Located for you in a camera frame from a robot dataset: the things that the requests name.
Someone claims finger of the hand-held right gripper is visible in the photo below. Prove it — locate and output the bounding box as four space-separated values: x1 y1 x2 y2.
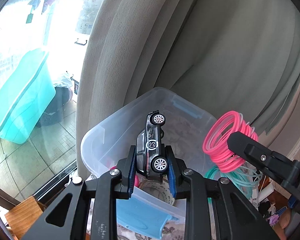
226 131 295 188

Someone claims teal filament coil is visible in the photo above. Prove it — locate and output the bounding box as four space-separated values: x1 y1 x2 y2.
205 164 264 205

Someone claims blue edged case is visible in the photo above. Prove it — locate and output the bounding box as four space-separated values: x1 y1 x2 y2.
267 206 288 224

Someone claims black toy car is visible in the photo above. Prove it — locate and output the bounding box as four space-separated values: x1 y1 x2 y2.
135 110 168 180

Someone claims pale green curtain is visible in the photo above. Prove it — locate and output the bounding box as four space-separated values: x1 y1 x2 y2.
75 0 300 178

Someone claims brown packing tape roll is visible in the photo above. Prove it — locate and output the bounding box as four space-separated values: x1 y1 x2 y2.
137 179 178 207

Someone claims teal plastic tub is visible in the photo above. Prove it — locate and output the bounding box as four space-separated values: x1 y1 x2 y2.
0 49 57 145

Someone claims wooden block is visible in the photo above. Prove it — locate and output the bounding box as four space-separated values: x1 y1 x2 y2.
4 195 48 240

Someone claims clear plastic storage container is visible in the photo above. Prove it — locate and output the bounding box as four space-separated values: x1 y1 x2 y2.
80 87 217 239

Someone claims pink round mirror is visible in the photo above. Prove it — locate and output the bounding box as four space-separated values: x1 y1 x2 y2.
109 165 140 188

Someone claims hanging laundry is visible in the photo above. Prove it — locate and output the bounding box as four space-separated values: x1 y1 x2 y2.
26 0 62 23

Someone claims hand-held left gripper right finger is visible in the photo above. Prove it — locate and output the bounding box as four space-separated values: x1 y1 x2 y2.
165 145 275 240

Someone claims pink filament coil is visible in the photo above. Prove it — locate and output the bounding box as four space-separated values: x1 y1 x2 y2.
202 110 259 173

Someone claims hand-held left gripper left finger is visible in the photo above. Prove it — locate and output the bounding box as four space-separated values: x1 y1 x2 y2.
21 145 138 240

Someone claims white paper sheet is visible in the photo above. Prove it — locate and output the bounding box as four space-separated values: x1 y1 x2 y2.
75 0 103 34

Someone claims dark bag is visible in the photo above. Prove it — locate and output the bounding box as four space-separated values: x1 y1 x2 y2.
36 71 79 128

